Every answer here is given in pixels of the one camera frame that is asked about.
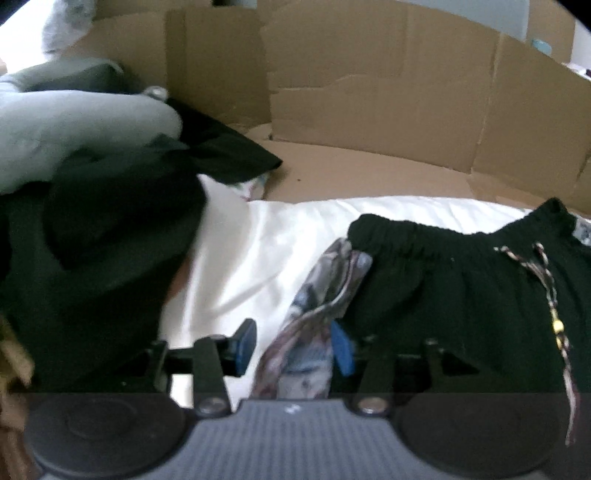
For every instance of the black puffy jacket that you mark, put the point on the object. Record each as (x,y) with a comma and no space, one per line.
(92,258)

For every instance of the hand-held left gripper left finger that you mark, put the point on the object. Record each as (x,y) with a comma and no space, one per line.
(244,346)

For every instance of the bear printed white bed sheet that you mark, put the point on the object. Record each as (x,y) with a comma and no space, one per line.
(258,249)

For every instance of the black cloth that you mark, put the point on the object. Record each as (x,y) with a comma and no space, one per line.
(221,147)

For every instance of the black pants with bear trim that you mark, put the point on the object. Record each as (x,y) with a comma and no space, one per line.
(461,295)

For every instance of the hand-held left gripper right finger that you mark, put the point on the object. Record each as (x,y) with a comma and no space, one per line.
(342,348)

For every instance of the grey neck pillow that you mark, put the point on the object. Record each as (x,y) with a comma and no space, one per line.
(69,129)

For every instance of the clear plastic bag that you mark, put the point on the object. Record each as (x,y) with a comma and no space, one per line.
(64,23)

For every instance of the brown fuzzy cloth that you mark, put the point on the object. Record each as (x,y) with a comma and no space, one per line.
(11,369)

